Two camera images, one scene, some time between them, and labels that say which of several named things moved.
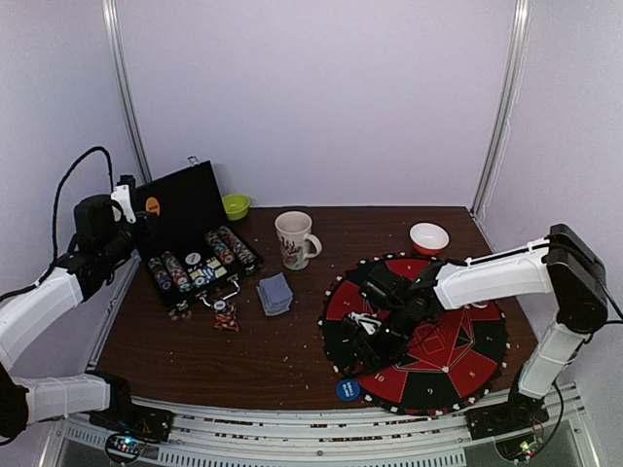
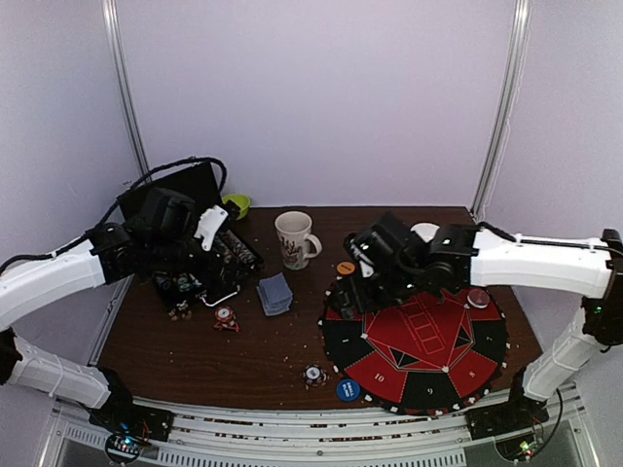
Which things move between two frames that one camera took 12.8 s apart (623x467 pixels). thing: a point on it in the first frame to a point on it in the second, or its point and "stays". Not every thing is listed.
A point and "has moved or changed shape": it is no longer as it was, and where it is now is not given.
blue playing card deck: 274,294 stays
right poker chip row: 241,249 stays
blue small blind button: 348,389 stays
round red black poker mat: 457,359 stays
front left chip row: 161,273 stays
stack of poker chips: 224,311 has moved or changed shape
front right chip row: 182,281 stays
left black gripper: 147,222 to 205,273
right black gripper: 360,341 to 354,292
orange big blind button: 152,205 has moved or changed shape
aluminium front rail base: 229,436 stays
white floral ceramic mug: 297,244 stays
